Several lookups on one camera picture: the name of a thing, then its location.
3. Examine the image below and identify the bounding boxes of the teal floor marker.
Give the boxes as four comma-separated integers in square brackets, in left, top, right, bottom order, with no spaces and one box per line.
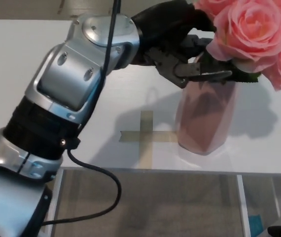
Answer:
[250,215,263,234]

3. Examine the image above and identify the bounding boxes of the pink faceted ceramic vase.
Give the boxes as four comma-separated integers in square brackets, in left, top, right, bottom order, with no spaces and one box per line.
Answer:
[175,53,239,156]

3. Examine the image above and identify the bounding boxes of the white table leg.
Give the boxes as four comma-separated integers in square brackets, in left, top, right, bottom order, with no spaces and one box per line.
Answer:
[236,174,251,237]
[40,169,64,237]

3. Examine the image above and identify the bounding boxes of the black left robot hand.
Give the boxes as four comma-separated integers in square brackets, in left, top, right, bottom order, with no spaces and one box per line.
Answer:
[130,0,234,89]

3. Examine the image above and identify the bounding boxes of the pink rose bouquet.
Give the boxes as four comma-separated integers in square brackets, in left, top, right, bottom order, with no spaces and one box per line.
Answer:
[193,0,281,91]

